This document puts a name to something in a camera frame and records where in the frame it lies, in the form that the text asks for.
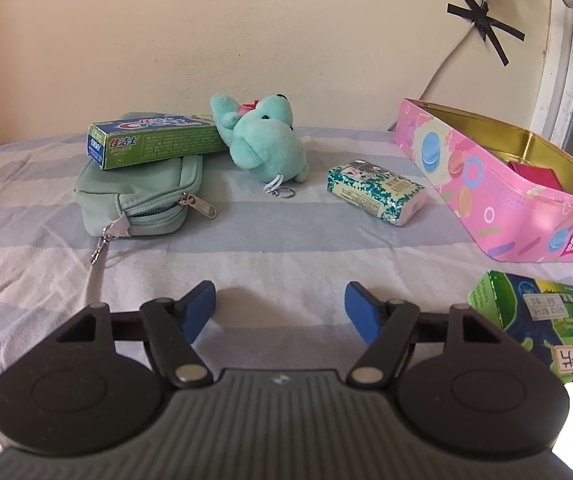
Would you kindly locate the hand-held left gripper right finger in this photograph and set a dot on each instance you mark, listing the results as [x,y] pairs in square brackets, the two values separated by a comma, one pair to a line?
[361,310]

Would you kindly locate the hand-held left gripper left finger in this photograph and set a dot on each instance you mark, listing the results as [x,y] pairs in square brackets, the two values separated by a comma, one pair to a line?
[199,310]

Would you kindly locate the pink biscuit tin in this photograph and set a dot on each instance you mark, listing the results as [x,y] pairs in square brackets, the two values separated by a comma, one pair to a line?
[471,180]

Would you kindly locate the green toothpaste box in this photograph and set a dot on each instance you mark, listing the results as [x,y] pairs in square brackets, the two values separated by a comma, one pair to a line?
[156,142]

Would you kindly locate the green medicine box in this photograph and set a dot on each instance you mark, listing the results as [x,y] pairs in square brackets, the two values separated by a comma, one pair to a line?
[541,320]

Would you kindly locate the striped bed sheet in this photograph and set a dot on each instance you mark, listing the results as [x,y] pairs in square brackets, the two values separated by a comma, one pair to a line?
[266,250]

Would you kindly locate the green patterned tissue packet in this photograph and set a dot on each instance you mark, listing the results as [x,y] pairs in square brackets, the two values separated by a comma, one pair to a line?
[374,190]

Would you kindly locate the mint green zipper pouch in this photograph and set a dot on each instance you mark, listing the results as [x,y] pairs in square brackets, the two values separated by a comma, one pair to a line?
[136,195]

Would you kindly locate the pink glitter packet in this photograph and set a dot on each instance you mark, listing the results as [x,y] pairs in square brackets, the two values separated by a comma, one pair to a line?
[538,174]

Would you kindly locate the black tape cross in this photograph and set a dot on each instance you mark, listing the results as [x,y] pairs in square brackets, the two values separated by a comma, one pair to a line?
[488,22]

